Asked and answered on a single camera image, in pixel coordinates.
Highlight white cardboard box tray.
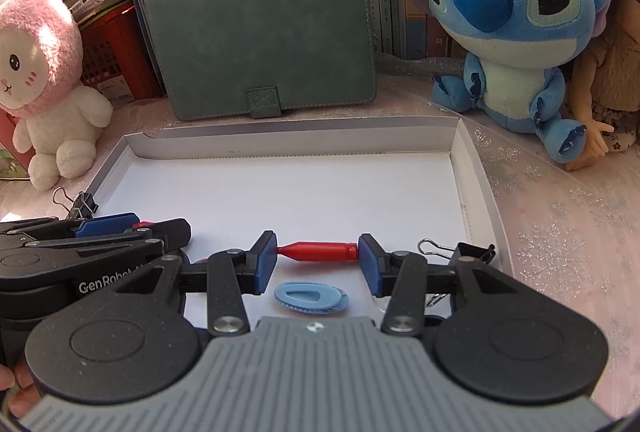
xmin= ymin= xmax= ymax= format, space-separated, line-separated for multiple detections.
xmin=82 ymin=116 xmax=516 ymax=315

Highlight large black binder clip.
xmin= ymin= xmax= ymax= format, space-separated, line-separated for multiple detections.
xmin=417 ymin=238 xmax=496 ymax=310

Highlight pink triangular house toy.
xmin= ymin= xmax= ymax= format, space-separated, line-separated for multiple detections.
xmin=0 ymin=109 xmax=37 ymax=183

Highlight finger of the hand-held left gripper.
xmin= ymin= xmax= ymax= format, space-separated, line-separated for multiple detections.
xmin=0 ymin=218 xmax=193 ymax=287
xmin=0 ymin=213 xmax=142 ymax=243

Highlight blue alien plush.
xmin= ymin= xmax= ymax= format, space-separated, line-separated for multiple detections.
xmin=391 ymin=0 xmax=622 ymax=165

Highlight small black binder clip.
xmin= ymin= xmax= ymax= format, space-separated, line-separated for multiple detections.
xmin=52 ymin=186 xmax=97 ymax=221

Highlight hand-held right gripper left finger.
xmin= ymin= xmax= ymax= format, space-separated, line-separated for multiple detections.
xmin=116 ymin=230 xmax=279 ymax=337

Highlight green suede case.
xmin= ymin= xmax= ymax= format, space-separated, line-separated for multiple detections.
xmin=143 ymin=0 xmax=379 ymax=121

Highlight red plastic crate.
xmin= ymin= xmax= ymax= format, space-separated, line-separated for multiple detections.
xmin=79 ymin=4 xmax=164 ymax=105

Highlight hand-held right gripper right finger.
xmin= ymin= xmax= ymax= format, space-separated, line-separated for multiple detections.
xmin=357 ymin=233 xmax=536 ymax=337

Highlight blue hair clip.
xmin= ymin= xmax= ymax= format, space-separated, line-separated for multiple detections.
xmin=274 ymin=282 xmax=350 ymax=315

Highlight brown-haired doll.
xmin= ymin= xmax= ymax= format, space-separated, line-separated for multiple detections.
xmin=565 ymin=0 xmax=640 ymax=173

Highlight person's left hand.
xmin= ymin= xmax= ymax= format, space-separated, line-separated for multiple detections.
xmin=0 ymin=358 xmax=42 ymax=419

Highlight pink bunny plush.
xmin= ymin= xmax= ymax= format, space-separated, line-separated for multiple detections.
xmin=0 ymin=0 xmax=114 ymax=191

